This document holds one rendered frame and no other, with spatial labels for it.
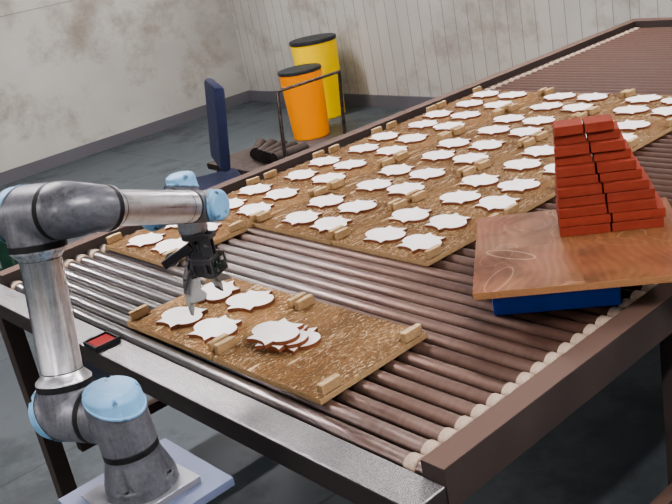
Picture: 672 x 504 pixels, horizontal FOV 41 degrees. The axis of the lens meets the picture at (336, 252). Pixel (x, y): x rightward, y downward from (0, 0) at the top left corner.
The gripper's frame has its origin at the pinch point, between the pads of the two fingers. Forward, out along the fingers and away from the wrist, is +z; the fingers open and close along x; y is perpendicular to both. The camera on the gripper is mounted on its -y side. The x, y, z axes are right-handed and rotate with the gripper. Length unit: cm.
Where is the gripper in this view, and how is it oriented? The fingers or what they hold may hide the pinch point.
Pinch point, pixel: (205, 303)
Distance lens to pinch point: 238.6
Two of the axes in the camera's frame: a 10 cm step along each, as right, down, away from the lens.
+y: 9.0, -0.1, -4.4
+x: 4.0, -3.9, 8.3
